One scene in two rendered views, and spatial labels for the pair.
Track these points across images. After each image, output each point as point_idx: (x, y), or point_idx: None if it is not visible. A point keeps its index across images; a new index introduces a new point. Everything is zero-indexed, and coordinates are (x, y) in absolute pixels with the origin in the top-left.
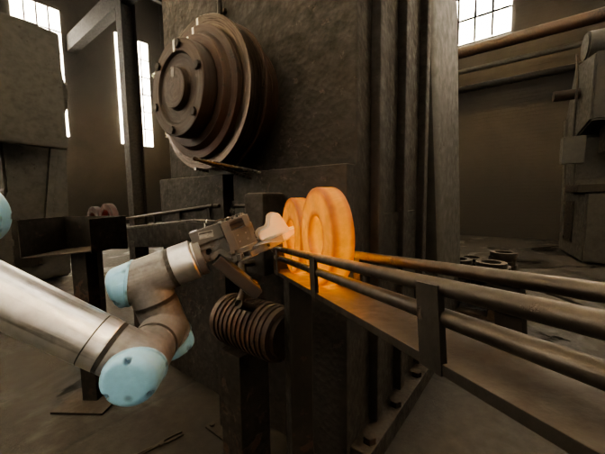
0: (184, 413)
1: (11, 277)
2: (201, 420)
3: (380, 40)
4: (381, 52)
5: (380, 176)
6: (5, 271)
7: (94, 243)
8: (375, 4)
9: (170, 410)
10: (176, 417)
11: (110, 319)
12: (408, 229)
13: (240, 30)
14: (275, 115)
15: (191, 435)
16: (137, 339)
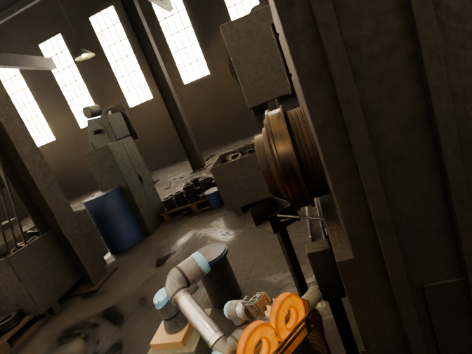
0: (336, 334)
1: (192, 313)
2: (342, 345)
3: (354, 147)
4: (358, 158)
5: (388, 264)
6: (192, 310)
7: (274, 228)
8: (342, 112)
9: (331, 327)
10: (331, 334)
11: (214, 335)
12: None
13: (279, 128)
14: (324, 177)
15: (331, 352)
16: (220, 347)
